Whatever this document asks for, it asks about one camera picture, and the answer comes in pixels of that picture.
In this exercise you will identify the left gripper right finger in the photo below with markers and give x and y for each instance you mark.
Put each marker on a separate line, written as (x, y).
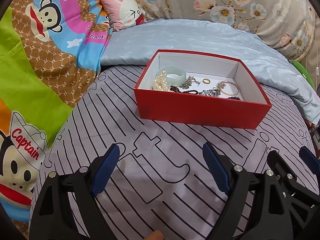
(219, 167)

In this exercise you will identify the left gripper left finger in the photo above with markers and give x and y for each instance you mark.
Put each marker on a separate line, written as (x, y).
(102, 167)

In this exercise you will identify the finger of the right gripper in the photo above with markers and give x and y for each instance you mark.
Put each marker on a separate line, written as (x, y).
(283, 175)
(310, 160)

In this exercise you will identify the silver wristwatch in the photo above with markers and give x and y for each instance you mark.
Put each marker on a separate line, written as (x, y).
(215, 92)

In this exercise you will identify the red jewelry box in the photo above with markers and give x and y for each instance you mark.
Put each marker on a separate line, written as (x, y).
(245, 110)

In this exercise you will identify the left hand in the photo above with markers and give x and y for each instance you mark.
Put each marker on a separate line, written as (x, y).
(156, 235)

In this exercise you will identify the thin gold bangle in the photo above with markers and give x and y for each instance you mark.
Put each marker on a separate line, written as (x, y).
(228, 88)

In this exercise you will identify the pale green jade bangle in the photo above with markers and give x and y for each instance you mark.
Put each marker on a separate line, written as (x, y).
(175, 76)

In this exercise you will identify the light blue blanket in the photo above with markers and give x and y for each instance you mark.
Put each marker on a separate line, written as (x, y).
(136, 46)

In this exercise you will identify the cartoon monkey quilt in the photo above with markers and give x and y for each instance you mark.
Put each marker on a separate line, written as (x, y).
(50, 55)

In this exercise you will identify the grey floral duvet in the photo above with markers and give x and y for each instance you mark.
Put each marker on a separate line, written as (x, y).
(289, 26)

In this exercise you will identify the pink rabbit pillow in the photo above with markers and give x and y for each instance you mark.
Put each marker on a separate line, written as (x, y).
(123, 13)

